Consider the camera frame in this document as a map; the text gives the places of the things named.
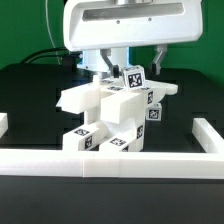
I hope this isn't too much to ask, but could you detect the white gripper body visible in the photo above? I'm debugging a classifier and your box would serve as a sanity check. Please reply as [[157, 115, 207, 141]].
[[63, 0, 203, 51]]

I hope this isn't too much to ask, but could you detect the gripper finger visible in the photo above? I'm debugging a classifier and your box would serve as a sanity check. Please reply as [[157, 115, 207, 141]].
[[151, 44, 167, 75], [100, 49, 119, 78]]

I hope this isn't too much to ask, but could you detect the white chair back frame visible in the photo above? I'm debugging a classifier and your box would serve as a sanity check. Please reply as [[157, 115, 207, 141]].
[[57, 77, 178, 124]]

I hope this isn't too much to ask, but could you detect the white chair seat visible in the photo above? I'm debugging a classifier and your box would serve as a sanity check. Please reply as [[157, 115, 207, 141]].
[[84, 98, 145, 146]]

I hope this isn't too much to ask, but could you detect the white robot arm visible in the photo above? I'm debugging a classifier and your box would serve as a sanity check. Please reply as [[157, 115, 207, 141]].
[[63, 0, 203, 75]]

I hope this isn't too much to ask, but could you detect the white part left edge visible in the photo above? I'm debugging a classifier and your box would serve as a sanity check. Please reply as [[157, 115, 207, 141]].
[[0, 113, 8, 138]]

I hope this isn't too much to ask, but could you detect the white U-shaped obstacle fence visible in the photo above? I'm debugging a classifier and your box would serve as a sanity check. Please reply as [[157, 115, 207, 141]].
[[0, 118, 224, 179]]

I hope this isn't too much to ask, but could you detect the black cable bundle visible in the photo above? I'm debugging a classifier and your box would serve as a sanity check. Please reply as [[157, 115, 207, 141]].
[[19, 46, 84, 68]]

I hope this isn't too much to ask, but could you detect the thin white cable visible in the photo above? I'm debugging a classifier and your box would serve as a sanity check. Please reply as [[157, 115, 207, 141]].
[[44, 0, 63, 66]]

